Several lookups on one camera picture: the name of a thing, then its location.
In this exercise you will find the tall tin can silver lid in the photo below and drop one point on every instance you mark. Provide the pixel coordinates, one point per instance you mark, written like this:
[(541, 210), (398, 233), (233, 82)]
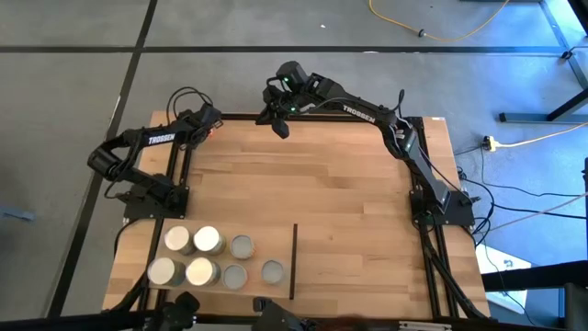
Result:
[(177, 238)]

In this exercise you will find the black metal stand legs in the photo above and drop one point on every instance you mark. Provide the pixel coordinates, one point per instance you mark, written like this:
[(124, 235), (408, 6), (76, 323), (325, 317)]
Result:
[(542, 117)]

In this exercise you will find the black metal beam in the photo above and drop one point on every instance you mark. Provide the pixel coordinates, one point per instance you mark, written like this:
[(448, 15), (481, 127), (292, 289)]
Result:
[(528, 276)]

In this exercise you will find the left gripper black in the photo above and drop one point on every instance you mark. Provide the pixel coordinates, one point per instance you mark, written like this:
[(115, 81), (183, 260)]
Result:
[(204, 122)]

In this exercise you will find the colourful patterned box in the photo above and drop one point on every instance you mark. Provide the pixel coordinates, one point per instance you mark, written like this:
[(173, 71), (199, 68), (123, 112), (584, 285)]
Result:
[(242, 247)]

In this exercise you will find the white cardboard sheet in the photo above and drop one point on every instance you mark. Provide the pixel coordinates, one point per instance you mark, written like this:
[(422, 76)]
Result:
[(505, 266)]

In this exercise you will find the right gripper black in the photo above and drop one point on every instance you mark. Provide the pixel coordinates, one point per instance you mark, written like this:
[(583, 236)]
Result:
[(289, 99)]

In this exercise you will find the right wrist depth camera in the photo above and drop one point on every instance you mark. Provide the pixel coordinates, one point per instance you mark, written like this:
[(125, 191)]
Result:
[(281, 129)]

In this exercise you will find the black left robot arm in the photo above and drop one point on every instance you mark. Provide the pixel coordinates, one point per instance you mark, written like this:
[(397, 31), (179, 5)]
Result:
[(161, 138)]

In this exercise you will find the small yellow box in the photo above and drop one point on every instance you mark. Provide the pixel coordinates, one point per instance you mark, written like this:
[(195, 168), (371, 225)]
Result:
[(273, 271)]

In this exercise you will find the blue label tin can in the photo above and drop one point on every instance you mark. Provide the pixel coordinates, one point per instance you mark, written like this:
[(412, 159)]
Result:
[(164, 271), (201, 271)]

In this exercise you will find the silver bracket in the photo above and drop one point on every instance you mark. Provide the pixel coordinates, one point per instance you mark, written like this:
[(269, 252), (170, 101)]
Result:
[(425, 327)]

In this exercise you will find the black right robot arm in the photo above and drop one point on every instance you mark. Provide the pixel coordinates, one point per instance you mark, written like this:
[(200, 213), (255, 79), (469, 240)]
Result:
[(363, 115)]

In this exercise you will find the grey floor plate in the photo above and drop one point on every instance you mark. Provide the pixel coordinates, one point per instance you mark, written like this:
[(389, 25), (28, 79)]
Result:
[(16, 213)]

